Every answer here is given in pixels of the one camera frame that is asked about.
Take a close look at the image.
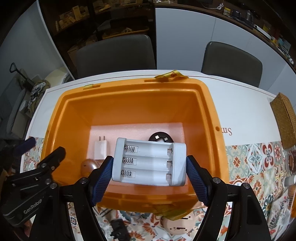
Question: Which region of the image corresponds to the silver egg-shaped device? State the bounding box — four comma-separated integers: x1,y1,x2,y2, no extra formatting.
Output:
80,159,102,177

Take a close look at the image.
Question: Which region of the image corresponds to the peach round plastic gadget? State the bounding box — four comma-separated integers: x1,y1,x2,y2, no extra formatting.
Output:
163,212,196,235

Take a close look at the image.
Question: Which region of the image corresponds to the white battery holder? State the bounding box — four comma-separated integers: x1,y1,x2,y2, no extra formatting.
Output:
112,138,187,186

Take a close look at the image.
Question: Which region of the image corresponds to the patterned tile table runner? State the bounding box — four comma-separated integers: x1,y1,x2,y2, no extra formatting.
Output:
21,138,296,241

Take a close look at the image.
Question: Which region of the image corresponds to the woven wicker box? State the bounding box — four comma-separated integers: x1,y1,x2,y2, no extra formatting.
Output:
270,92,296,149

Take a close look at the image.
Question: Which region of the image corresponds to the dark wooden shelf unit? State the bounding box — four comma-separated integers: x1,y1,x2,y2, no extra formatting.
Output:
38,1,294,77

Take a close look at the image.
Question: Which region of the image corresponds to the orange plastic storage box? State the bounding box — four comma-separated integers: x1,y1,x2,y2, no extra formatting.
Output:
41,77,230,215

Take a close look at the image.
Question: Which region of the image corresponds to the grey chair left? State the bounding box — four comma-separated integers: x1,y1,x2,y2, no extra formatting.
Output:
76,35,156,78

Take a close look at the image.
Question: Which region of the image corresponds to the grey chair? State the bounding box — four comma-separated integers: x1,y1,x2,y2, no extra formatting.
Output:
201,41,263,87
76,35,156,78

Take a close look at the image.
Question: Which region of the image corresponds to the grey chair right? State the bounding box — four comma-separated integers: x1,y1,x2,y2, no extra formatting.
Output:
201,41,263,87

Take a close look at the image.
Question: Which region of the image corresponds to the black folding clip mount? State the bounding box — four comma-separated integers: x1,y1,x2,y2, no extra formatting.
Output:
110,219,131,241

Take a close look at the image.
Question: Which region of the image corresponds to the white wall charger plug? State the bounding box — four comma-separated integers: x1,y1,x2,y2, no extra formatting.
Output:
94,136,108,160

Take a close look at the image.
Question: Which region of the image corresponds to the yellow fabric strap handle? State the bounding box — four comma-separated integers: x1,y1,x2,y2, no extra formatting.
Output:
153,201,206,221

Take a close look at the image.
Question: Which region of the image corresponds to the black round cable reel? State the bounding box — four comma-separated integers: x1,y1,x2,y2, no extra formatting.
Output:
149,132,174,143

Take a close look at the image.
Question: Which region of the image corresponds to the yellow rear strap handle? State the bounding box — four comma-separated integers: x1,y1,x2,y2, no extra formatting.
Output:
83,69,188,90

